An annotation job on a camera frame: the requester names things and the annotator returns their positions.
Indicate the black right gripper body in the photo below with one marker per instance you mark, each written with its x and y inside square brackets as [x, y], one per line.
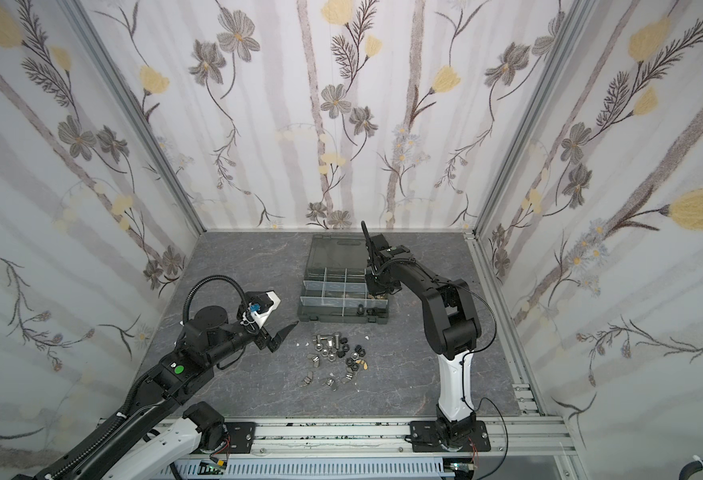
[374, 261]

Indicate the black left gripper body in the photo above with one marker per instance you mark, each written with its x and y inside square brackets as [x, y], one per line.
[262, 340]

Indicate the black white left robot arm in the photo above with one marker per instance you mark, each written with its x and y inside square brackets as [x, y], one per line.
[206, 340]

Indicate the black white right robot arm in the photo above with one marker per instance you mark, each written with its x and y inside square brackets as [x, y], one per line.
[450, 323]

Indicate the green plastic organizer box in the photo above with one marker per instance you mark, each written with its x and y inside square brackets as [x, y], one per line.
[334, 283]

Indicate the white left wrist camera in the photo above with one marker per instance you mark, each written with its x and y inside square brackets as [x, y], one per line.
[260, 306]

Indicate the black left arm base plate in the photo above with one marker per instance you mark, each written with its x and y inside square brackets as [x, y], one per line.
[241, 437]

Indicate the white slotted cable duct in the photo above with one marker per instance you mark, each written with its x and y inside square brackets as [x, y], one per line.
[317, 468]

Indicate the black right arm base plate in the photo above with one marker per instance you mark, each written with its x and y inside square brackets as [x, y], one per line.
[424, 438]

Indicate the aluminium front rail frame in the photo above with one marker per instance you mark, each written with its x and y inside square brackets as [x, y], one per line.
[522, 447]

